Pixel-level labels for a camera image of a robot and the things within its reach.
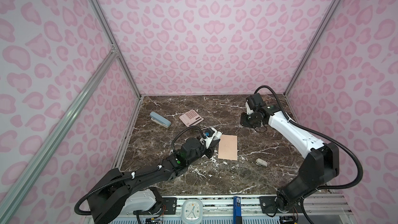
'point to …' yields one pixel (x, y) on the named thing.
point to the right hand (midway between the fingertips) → (242, 121)
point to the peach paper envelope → (228, 149)
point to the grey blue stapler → (159, 120)
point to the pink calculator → (190, 117)
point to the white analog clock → (192, 211)
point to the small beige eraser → (261, 162)
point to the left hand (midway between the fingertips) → (218, 136)
